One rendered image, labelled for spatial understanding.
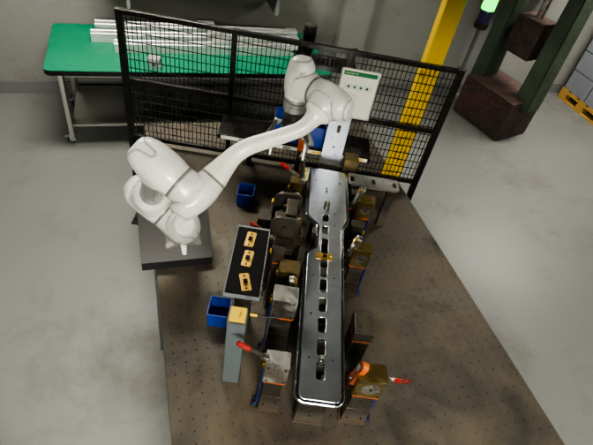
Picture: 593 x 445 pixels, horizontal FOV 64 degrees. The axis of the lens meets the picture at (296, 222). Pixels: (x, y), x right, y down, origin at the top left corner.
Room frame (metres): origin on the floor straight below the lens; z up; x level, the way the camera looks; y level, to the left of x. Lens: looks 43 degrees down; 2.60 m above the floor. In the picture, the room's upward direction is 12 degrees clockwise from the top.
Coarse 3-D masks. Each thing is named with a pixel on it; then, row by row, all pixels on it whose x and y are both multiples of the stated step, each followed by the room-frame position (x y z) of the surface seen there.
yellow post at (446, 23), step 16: (448, 0) 2.57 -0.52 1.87; (464, 0) 2.58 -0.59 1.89; (448, 16) 2.58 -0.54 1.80; (432, 32) 2.63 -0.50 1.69; (448, 32) 2.58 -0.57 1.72; (432, 48) 2.57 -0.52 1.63; (448, 48) 2.58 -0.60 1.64; (416, 80) 2.62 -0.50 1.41; (432, 80) 2.58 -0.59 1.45; (416, 96) 2.57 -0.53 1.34; (416, 112) 2.58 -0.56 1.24; (400, 144) 2.57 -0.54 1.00; (400, 160) 2.58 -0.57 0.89
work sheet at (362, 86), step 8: (344, 72) 2.50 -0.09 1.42; (352, 72) 2.51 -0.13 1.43; (360, 72) 2.51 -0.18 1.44; (368, 72) 2.51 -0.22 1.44; (376, 72) 2.52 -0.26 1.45; (344, 80) 2.51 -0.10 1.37; (352, 80) 2.51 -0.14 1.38; (360, 80) 2.51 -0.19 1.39; (368, 80) 2.52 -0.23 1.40; (376, 80) 2.52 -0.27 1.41; (344, 88) 2.51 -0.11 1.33; (352, 88) 2.51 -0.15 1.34; (360, 88) 2.51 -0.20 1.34; (368, 88) 2.52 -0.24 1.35; (376, 88) 2.52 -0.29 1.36; (352, 96) 2.51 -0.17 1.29; (360, 96) 2.51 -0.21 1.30; (368, 96) 2.52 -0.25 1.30; (360, 104) 2.52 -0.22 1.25; (368, 104) 2.52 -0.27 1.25; (360, 112) 2.52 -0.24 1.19; (368, 112) 2.52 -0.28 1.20
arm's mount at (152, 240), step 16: (144, 224) 1.57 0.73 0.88; (208, 224) 1.68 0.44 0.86; (144, 240) 1.51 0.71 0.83; (160, 240) 1.54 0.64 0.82; (208, 240) 1.62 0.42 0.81; (144, 256) 1.46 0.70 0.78; (160, 256) 1.48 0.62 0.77; (176, 256) 1.51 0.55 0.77; (192, 256) 1.53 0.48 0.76; (208, 256) 1.56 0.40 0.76
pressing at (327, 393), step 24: (312, 168) 2.14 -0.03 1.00; (312, 192) 1.93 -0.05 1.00; (336, 192) 1.97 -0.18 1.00; (312, 216) 1.75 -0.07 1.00; (336, 216) 1.79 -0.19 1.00; (336, 240) 1.62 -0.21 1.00; (312, 264) 1.44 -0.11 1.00; (336, 264) 1.47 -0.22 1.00; (312, 288) 1.30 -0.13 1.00; (336, 288) 1.33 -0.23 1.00; (312, 312) 1.18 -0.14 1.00; (336, 312) 1.20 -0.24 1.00; (312, 336) 1.06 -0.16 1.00; (336, 336) 1.08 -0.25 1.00; (312, 360) 0.96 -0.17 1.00; (336, 360) 0.98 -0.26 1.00; (312, 384) 0.86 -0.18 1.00; (336, 384) 0.88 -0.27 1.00
